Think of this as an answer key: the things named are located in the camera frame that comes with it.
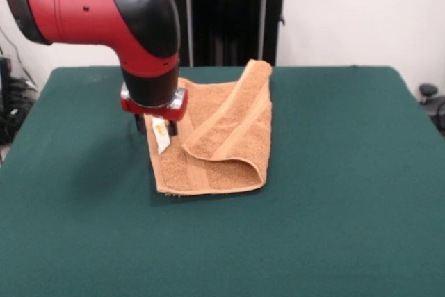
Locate black power strip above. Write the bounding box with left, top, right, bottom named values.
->
left=8, top=78, right=39, bottom=127

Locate black chair caster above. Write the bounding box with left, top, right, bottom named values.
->
left=419, top=83, right=439, bottom=105

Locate black chair base leg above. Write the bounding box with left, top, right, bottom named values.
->
left=426, top=97, right=445, bottom=134

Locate tan terry towel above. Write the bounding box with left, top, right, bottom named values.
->
left=145, top=59, right=273, bottom=198

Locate grey cable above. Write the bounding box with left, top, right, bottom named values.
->
left=0, top=27, right=38, bottom=89

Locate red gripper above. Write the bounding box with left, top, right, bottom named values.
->
left=120, top=83, right=190, bottom=137

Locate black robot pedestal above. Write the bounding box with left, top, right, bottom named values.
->
left=152, top=0, right=300, bottom=67

